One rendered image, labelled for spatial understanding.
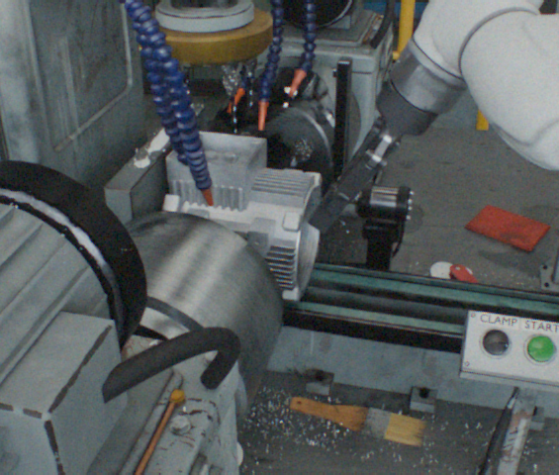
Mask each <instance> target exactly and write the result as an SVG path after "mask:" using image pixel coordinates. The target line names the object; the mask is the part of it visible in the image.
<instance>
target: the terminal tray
mask: <svg viewBox="0 0 559 475"><path fill-rule="evenodd" d="M200 134H201V135H200V138H201V139H202V142H203V148H204V150H205V155H206V156H207V160H208V165H209V170H210V173H211V175H210V176H211V177H212V180H213V186H212V187H211V188H212V194H213V200H214V208H215V209H217V208H218V207H219V206H222V209H223V211H224V210H225V208H226V207H230V211H231V212H232V211H233V209H234V208H237V211H238V212H239V213H242V212H243V209H245V210H247V207H248V204H249V190H251V186H253V181H255V177H257V174H258V172H260V170H262V168H266V139H262V138H254V137H245V136H237V135H227V134H219V133H210V132H202V131H200ZM254 140H259V142H255V141H254ZM174 154H178V153H177V152H175V151H174V150H173V151H172V152H171V153H170V154H169V155H168V156H167V157H166V164H167V177H168V183H169V192H170V195H177V196H180V197H181V198H182V204H184V203H185V202H186V201H187V202H189V205H193V203H197V206H201V204H205V207H209V206H208V204H207V202H206V200H205V198H204V196H203V194H202V192H201V191H200V190H198V189H197V188H196V187H195V181H194V180H193V179H192V174H191V172H190V167H189V166H186V165H184V164H182V163H181V162H178V160H177V157H176V156H174ZM241 161H242V162H243V164H237V163H238V162H241Z"/></svg>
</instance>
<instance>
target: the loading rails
mask: <svg viewBox="0 0 559 475"><path fill-rule="evenodd" d="M283 303H284V322H283V327H282V331H281V334H280V336H279V339H278V341H277V344H276V346H275V349H274V351H273V353H272V356H271V358H270V361H269V363H268V366H267V368H265V370H271V371H276V372H282V373H287V374H293V375H298V376H305V377H308V378H307V381H306V391H307V392H312V393H318V394H323V395H330V392H331V389H332V385H333V382H337V383H343V384H349V385H355V386H360V387H366V388H371V389H377V390H382V391H388V392H389V391H393V392H399V393H405V394H410V401H409V409H410V410H415V411H420V412H426V413H431V414H434V412H435V407H436V399H437V400H442V401H453V402H459V403H464V404H470V405H476V406H481V407H487V408H491V409H494V408H497V409H502V410H503V409H504V407H505V405H506V403H507V401H508V399H509V398H510V396H511V394H512V390H513V385H508V384H504V385H503V384H497V383H491V382H485V381H480V380H474V379H468V378H462V377H458V373H459V365H460V356H461V348H462V339H463V332H464V324H465V320H466V315H467V312H469V311H474V312H480V313H487V314H491V313H493V314H500V315H506V316H513V317H518V318H525V319H531V320H538V321H544V322H549V323H556V324H559V295H558V294H551V293H544V292H537V291H531V290H525V289H518V288H512V287H505V286H498V285H491V284H484V283H478V282H471V281H464V280H458V279H451V278H444V277H437V276H430V275H423V274H416V273H410V272H402V271H395V270H388V269H382V268H375V267H368V266H361V265H353V264H346V263H339V262H332V261H324V260H317V259H315V262H314V265H313V272H312V274H311V278H310V282H309V285H308V286H307V289H306V292H305V293H304V295H303V298H302V299H301V300H300V302H299V304H296V303H290V302H285V301H284V300H283ZM545 417H550V418H556V419H559V393H557V392H546V391H541V390H539V394H538V398H537V401H536V404H535V405H534V409H533V413H532V417H531V420H530V424H529V428H530V429H535V430H543V428H544V425H545Z"/></svg>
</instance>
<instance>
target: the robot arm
mask: <svg viewBox="0 0 559 475"><path fill-rule="evenodd" d="M543 1H544V0H429V2H428V4H427V6H426V7H425V9H424V11H423V13H422V16H421V19H420V22H419V28H418V29H417V31H416V32H415V34H414V36H413V37H412V38H410V39H409V40H408V43H407V44H406V46H405V47H404V49H403V50H402V51H401V53H400V57H399V58H398V60H397V61H396V62H395V64H393V65H392V69H391V71H390V72H389V73H390V78H389V79H388V81H387V82H386V84H385V85H384V86H383V88H382V89H381V91H380V92H379V93H378V95H377V96H376V98H375V106H376V108H377V110H378V112H379V113H380V115H379V116H378V117H377V118H376V119H375V120H374V122H373V123H372V126H371V129H370V130H369V132H368V133H367V134H366V136H365V138H364V140H363V142H362V144H361V146H360V147H359V149H358V150H357V151H356V153H355V154H354V155H353V156H352V158H351V159H350V160H349V162H348V163H347V165H346V166H345V167H343V169H342V174H341V175H340V176H339V177H338V178H337V183H338V184H337V183H334V184H333V183H331V185H330V186H329V189H330V190H329V191H328V192H327V194H326V195H324V197H323V198H322V199H321V201H320V202H319V203H318V205H317V206H316V207H315V209H314V211H313V212H312V214H311V215H310V217H309V219H308V221H307V223H308V224H309V225H311V226H312V227H314V228H315V229H317V230H318V231H320V232H321V233H323V234H325V233H326V232H327V231H328V230H329V228H330V227H331V226H332V224H333V223H334V222H335V221H336V219H337V218H338V217H339V215H340V214H341V213H342V211H343V209H344V208H345V207H346V205H347V204H350V203H351V202H352V201H353V199H354V198H355V197H356V195H357V194H358V193H360V192H361V191H362V190H363V188H364V187H365V186H366V185H367V184H368V183H369V181H370V180H371V179H372V178H373V177H374V176H375V175H376V172H377V171H378V170H379V169H380V168H382V167H383V166H384V165H385V164H386V163H387V158H388V156H389V155H390V154H391V153H392V152H394V151H396V149H397V148H398V147H399V145H400V144H401V141H400V139H401V138H402V136H403V134H408V135H411V136H416V137H417V136H421V135H423V134H424V133H425V132H426V131H427V129H428V128H429V127H430V125H431V124H432V123H433V122H434V120H435V119H436V118H437V117H438V116H439V114H446V113H448V112H449V111H450V110H451V109H452V107H453V106H454V105H455V104H456V102H457V101H458V100H459V99H460V97H461V96H462V95H463V94H464V92H465V90H466V89H467V88H468V89H469V92H470V93H471V94H472V96H473V98H474V100H475V102H476V103H477V105H478V108H479V109H480V111H481V112H482V114H483V115H484V117H485V118H486V120H487V121H488V122H489V124H490V125H491V126H492V127H493V129H494V130H495V131H496V132H497V133H498V134H499V136H500V137H501V138H502V139H503V140H504V141H505V142H506V143H507V144H508V145H509V146H510V147H511V148H512V149H514V150H515V151H516V152H517V153H518V154H520V155H521V156H522V157H523V158H525V160H526V161H528V162H530V163H531V164H534V165H536V166H539V167H541V168H544V169H548V170H559V14H556V15H543V16H541V15H540V13H539V12H538V9H539V7H540V6H541V4H542V3H543Z"/></svg>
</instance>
